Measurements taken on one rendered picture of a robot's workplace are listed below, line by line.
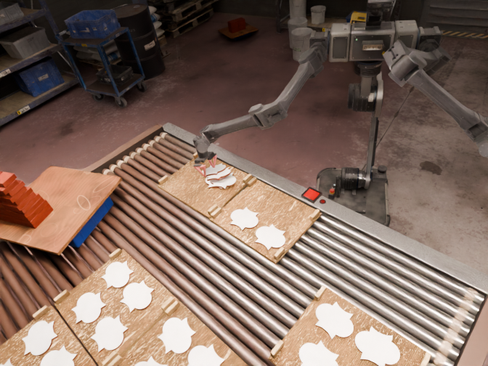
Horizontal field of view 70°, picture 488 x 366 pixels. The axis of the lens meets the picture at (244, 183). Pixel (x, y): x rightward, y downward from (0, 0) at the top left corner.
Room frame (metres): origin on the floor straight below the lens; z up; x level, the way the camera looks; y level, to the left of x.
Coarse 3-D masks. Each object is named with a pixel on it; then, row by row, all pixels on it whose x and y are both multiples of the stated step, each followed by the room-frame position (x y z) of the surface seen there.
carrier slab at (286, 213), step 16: (240, 192) 1.29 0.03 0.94; (256, 192) 1.27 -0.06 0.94; (272, 192) 1.25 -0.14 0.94; (224, 208) 1.20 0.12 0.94; (240, 208) 1.18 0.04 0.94; (256, 208) 1.16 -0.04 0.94; (272, 208) 1.14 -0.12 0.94; (288, 208) 1.12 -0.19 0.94; (304, 208) 1.11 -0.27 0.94; (224, 224) 1.09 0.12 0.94; (288, 224) 1.03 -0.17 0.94; (304, 224) 1.01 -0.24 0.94; (240, 240) 0.99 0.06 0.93; (288, 240) 0.94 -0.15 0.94; (272, 256) 0.87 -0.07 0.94
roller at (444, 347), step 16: (144, 160) 1.73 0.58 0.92; (288, 256) 0.88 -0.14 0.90; (304, 256) 0.85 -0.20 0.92; (320, 272) 0.77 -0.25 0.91; (352, 288) 0.67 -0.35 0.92; (368, 304) 0.60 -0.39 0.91; (384, 304) 0.59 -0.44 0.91; (400, 320) 0.52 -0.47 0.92; (416, 336) 0.46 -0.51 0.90; (432, 336) 0.45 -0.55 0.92; (448, 352) 0.39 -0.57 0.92
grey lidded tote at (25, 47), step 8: (16, 32) 5.10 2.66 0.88; (24, 32) 5.05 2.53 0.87; (32, 32) 4.99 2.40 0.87; (40, 32) 5.02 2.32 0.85; (0, 40) 4.88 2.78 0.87; (8, 40) 4.82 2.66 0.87; (16, 40) 4.75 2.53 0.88; (24, 40) 4.81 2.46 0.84; (32, 40) 4.91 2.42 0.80; (40, 40) 5.00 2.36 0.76; (8, 48) 4.82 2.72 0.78; (16, 48) 4.71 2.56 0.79; (24, 48) 4.79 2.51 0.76; (32, 48) 4.87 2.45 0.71; (40, 48) 4.96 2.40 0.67; (16, 56) 4.80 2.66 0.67; (24, 56) 4.75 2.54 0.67
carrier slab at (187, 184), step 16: (192, 160) 1.62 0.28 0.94; (176, 176) 1.50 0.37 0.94; (192, 176) 1.48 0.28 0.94; (240, 176) 1.41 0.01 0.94; (176, 192) 1.37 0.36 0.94; (192, 192) 1.35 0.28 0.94; (208, 192) 1.33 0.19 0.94; (224, 192) 1.31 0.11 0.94; (192, 208) 1.25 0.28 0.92; (208, 208) 1.21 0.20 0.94
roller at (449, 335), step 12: (144, 156) 1.79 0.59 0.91; (168, 168) 1.61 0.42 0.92; (300, 252) 0.89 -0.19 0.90; (312, 252) 0.87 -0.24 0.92; (324, 264) 0.80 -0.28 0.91; (336, 264) 0.79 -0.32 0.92; (348, 276) 0.73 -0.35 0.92; (360, 288) 0.68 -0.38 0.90; (372, 288) 0.66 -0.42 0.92; (384, 300) 0.61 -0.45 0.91; (396, 300) 0.59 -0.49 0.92; (408, 312) 0.54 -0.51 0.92; (420, 312) 0.54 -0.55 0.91; (420, 324) 0.50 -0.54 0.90; (432, 324) 0.49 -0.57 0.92; (444, 336) 0.44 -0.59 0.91; (456, 336) 0.43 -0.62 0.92
